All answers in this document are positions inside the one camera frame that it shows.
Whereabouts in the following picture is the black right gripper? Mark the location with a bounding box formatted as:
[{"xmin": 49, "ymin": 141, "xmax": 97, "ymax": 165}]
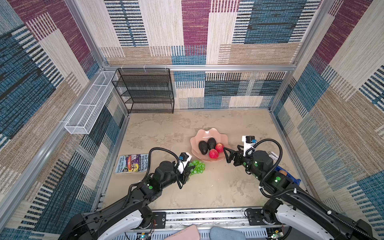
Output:
[{"xmin": 222, "ymin": 144, "xmax": 264, "ymax": 181}]

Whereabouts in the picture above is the red fake peach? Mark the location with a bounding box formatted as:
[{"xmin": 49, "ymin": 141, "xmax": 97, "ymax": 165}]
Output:
[{"xmin": 215, "ymin": 143, "xmax": 224, "ymax": 153}]

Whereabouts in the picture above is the red fake apple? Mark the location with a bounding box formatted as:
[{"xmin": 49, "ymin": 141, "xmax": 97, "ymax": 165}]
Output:
[{"xmin": 209, "ymin": 149, "xmax": 219, "ymax": 159}]

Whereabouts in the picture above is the green fake grape bunch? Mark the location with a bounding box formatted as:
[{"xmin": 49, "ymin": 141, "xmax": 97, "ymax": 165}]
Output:
[{"xmin": 189, "ymin": 160, "xmax": 206, "ymax": 175}]

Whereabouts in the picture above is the dark avocado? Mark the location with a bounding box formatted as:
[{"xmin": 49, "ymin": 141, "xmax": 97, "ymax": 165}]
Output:
[
  {"xmin": 198, "ymin": 141, "xmax": 209, "ymax": 155},
  {"xmin": 207, "ymin": 138, "xmax": 217, "ymax": 150}
]

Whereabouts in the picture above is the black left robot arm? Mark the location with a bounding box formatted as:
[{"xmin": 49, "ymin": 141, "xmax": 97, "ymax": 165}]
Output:
[{"xmin": 59, "ymin": 161, "xmax": 195, "ymax": 240}]

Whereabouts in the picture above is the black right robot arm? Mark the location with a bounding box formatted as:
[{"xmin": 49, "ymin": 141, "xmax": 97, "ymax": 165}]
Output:
[{"xmin": 224, "ymin": 148, "xmax": 374, "ymax": 240}]

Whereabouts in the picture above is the pink scalloped fruit bowl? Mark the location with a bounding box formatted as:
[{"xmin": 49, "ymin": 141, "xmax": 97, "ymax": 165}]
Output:
[{"xmin": 190, "ymin": 128, "xmax": 229, "ymax": 162}]

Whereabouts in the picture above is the colourful comic book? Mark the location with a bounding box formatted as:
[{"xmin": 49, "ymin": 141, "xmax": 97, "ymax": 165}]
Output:
[{"xmin": 115, "ymin": 154, "xmax": 149, "ymax": 174}]

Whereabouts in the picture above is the pink object front edge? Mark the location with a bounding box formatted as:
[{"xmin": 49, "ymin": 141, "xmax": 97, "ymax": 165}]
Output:
[{"xmin": 165, "ymin": 225, "xmax": 201, "ymax": 240}]

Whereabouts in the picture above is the blue denim object front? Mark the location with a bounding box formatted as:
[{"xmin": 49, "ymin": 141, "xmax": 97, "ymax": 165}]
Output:
[{"xmin": 210, "ymin": 227, "xmax": 246, "ymax": 240}]

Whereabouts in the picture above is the blue plastic box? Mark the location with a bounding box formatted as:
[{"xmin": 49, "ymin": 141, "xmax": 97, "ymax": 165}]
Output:
[{"xmin": 276, "ymin": 166, "xmax": 301, "ymax": 185}]

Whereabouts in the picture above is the black mesh shelf rack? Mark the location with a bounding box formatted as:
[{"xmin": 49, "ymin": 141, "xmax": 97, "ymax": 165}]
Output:
[{"xmin": 112, "ymin": 68, "xmax": 175, "ymax": 114}]

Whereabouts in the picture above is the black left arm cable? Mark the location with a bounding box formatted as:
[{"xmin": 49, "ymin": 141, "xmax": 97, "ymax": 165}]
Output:
[{"xmin": 143, "ymin": 147, "xmax": 181, "ymax": 181}]

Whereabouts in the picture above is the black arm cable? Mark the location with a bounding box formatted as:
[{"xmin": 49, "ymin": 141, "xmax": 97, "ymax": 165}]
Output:
[
  {"xmin": 251, "ymin": 138, "xmax": 376, "ymax": 240},
  {"xmin": 143, "ymin": 147, "xmax": 181, "ymax": 181}
]

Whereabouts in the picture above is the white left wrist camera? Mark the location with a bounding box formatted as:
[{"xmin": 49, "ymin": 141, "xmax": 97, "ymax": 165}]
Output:
[{"xmin": 178, "ymin": 152, "xmax": 192, "ymax": 174}]

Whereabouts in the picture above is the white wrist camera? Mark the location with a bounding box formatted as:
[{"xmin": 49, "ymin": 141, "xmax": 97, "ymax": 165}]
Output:
[
  {"xmin": 242, "ymin": 136, "xmax": 257, "ymax": 157},
  {"xmin": 178, "ymin": 152, "xmax": 192, "ymax": 174}
]

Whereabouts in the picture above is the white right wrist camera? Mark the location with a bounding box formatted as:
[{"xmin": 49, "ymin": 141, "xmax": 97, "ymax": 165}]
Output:
[{"xmin": 242, "ymin": 136, "xmax": 257, "ymax": 157}]

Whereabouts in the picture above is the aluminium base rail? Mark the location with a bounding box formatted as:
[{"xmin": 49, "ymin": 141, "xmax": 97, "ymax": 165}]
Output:
[{"xmin": 153, "ymin": 207, "xmax": 288, "ymax": 232}]

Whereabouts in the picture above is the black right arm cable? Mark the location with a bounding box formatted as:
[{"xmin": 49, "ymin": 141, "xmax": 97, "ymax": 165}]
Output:
[{"xmin": 251, "ymin": 138, "xmax": 376, "ymax": 240}]

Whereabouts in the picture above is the white wire wall basket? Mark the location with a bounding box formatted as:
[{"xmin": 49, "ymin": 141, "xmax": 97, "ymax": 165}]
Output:
[{"xmin": 65, "ymin": 71, "xmax": 115, "ymax": 135}]

